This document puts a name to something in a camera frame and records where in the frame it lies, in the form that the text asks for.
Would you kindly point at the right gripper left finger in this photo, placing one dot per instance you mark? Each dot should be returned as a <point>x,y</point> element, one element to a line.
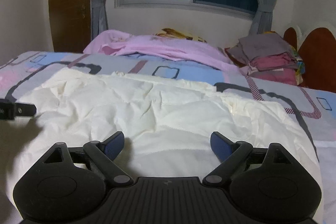
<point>103,154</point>

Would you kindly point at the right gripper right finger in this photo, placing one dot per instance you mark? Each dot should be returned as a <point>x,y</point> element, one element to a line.
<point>231,155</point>

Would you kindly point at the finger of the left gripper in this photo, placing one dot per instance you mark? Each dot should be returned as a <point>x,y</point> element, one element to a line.
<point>10,110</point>

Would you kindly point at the white puffer jacket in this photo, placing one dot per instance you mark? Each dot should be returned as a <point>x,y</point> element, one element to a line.
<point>167,125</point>

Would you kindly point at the stack of folded clothes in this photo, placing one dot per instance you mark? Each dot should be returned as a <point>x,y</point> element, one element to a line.
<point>268,57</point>

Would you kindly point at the patterned grey bed sheet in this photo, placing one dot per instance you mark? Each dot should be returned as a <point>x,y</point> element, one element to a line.
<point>313,110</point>

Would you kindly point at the pink blanket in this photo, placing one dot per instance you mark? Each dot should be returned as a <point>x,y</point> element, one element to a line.
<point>117,43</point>

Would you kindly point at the brown wooden door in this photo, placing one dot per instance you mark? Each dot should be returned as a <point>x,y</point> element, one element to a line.
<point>70,23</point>

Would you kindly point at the red and white headboard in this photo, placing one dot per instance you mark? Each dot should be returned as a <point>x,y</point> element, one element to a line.
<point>316,47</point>

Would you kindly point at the yellow patterned pillow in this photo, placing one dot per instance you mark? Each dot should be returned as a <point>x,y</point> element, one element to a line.
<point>174,34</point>

